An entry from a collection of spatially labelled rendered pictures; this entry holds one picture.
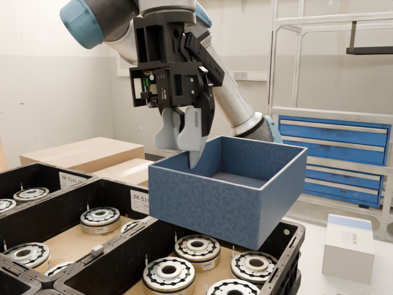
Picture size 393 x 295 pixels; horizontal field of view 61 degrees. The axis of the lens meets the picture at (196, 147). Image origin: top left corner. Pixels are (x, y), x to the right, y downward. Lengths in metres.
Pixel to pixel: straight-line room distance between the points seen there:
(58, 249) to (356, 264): 0.75
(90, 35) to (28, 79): 3.39
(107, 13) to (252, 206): 0.36
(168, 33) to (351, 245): 0.76
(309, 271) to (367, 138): 1.51
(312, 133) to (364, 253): 1.56
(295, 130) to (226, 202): 2.13
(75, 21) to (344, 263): 0.84
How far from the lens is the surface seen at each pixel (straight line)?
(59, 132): 4.17
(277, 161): 0.54
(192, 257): 0.73
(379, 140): 2.40
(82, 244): 0.89
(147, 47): 0.43
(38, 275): 0.62
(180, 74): 0.42
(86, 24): 0.56
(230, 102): 0.95
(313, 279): 1.00
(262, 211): 0.36
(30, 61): 3.96
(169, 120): 0.48
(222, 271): 0.75
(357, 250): 0.99
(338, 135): 2.42
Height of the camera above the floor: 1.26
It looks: 15 degrees down
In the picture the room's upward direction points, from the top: straight up
